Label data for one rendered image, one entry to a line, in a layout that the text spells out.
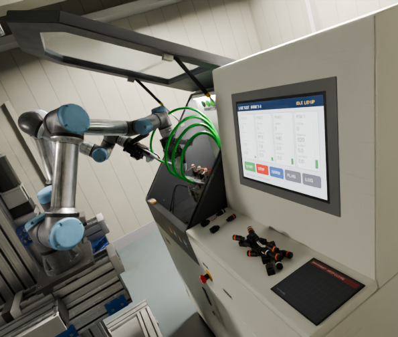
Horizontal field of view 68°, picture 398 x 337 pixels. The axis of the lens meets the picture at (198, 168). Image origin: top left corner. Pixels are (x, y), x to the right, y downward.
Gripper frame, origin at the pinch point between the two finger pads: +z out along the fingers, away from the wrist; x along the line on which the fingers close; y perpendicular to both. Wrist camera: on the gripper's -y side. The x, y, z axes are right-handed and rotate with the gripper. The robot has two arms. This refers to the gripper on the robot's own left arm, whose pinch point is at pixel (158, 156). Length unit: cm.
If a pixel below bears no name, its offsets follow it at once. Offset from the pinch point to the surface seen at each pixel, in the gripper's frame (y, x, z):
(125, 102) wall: 10, -155, -103
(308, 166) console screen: -40, 70, 58
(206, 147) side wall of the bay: -11.7, -38.0, 16.2
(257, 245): -11, 66, 59
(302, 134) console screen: -47, 70, 52
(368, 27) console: -71, 87, 50
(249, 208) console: -13, 42, 53
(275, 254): -13, 72, 64
